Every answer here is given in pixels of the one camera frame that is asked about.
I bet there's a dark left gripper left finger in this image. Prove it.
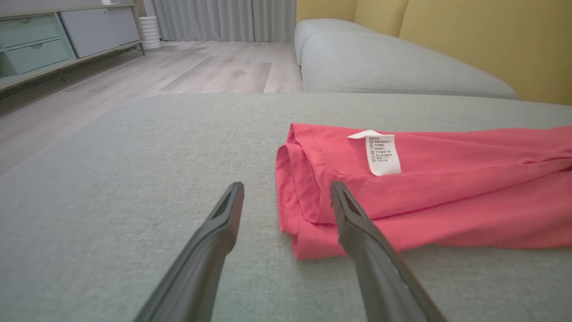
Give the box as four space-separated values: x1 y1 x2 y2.
133 182 245 322

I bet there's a pale green cabinet drawer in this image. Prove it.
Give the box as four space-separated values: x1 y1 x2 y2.
0 13 63 49
7 38 77 76

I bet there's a grey pleated curtain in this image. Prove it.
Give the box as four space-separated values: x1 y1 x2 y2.
152 0 297 43

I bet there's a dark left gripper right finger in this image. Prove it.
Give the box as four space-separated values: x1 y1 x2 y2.
330 181 447 322

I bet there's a large yellow sofa back cushion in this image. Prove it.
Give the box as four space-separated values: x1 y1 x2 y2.
399 0 572 106

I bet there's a white ribbed bin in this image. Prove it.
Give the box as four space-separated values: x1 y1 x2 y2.
139 16 162 51

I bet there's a low wooden tv cabinet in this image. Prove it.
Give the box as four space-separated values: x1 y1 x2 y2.
0 0 146 92

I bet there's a red and white garment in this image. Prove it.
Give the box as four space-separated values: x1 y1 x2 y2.
276 123 572 261

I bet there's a grey cabinet door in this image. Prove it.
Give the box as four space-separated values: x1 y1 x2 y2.
59 7 141 59

